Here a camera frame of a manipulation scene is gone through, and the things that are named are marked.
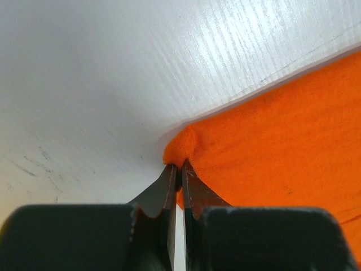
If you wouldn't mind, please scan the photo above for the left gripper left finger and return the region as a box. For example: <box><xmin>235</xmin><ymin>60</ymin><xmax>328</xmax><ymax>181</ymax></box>
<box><xmin>125</xmin><ymin>165</ymin><xmax>178</xmax><ymax>270</ymax></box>

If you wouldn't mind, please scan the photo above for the orange t shirt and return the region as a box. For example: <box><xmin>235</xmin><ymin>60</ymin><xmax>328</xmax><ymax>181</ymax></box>
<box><xmin>163</xmin><ymin>52</ymin><xmax>360</xmax><ymax>259</ymax></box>

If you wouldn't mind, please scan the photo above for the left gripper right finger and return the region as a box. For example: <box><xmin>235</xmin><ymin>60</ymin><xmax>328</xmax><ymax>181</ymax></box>
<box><xmin>181</xmin><ymin>160</ymin><xmax>230</xmax><ymax>270</ymax></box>

